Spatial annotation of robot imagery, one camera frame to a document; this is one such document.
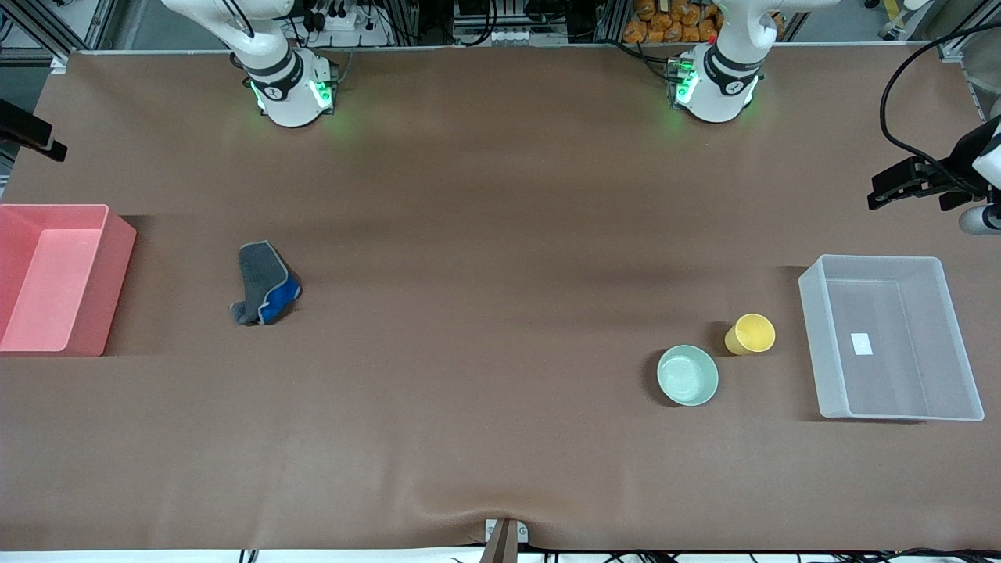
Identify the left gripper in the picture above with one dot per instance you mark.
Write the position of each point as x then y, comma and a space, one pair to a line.
959, 160

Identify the yellow cup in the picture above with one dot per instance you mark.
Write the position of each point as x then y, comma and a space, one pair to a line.
753, 334

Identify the grey and blue cloth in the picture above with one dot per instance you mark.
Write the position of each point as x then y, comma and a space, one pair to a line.
262, 277

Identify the mint green bowl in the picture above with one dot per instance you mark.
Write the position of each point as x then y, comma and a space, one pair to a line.
687, 375

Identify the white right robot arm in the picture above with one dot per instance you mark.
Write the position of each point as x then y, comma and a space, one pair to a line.
285, 86

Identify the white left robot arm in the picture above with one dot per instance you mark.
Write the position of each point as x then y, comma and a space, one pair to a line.
723, 86

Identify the clear plastic bin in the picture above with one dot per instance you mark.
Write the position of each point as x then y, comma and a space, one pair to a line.
891, 344

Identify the pink plastic bin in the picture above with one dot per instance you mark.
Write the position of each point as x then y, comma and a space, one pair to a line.
55, 289

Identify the white label sticker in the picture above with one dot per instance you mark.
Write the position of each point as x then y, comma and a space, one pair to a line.
862, 344

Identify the orange snack bags pile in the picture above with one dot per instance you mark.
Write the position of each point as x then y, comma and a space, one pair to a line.
672, 23

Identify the white power strip with plugs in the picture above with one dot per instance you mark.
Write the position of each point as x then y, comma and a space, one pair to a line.
344, 22

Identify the white socket strip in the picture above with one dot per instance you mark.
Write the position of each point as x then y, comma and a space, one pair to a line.
528, 35

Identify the brown table cover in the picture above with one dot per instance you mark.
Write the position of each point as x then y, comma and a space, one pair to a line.
500, 234

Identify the white mount bracket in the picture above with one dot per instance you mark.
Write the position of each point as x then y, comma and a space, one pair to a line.
522, 532

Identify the brown camera mount post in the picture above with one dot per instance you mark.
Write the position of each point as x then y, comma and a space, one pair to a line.
500, 547

